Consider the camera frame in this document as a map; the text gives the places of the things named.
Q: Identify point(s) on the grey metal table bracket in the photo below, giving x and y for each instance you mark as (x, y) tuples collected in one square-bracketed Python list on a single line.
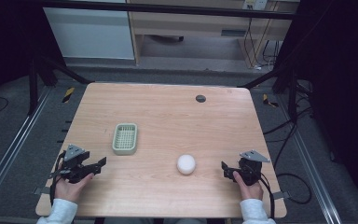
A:
[(281, 195), (42, 190)]

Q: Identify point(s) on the white cabinet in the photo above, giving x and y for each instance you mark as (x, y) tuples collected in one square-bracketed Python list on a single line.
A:
[(90, 34)]

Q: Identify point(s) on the metal floor rail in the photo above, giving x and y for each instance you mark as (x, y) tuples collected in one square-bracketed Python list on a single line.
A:
[(12, 149), (315, 174)]

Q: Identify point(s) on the black metal frame bar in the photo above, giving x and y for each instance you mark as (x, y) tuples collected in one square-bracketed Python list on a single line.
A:
[(167, 8)]

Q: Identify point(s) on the white power strip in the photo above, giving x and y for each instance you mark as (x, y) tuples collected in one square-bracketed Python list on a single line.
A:
[(254, 4)]

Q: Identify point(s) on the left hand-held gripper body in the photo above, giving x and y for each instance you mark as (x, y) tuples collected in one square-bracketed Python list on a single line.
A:
[(74, 161)]

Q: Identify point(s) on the black metal stand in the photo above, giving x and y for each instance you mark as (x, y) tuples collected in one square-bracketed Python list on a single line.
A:
[(287, 84), (43, 77)]

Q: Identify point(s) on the green plastic soap dish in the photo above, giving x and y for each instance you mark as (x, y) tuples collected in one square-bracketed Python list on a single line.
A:
[(125, 139)]

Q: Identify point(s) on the person's left hand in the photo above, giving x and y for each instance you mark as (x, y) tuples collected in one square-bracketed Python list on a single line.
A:
[(71, 189)]

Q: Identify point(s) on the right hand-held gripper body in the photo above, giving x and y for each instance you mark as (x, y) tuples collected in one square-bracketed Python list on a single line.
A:
[(250, 169)]

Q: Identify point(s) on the white round soap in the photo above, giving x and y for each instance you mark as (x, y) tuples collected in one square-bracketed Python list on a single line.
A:
[(186, 164)]

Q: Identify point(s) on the grey round table grommet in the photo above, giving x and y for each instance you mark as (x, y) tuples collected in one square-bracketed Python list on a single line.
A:
[(200, 98)]

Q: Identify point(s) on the person's right hand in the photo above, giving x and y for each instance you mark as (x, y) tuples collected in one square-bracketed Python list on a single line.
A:
[(251, 190)]

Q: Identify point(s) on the yellow black floor tape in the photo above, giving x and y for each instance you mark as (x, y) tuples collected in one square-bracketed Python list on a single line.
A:
[(68, 94), (269, 101)]

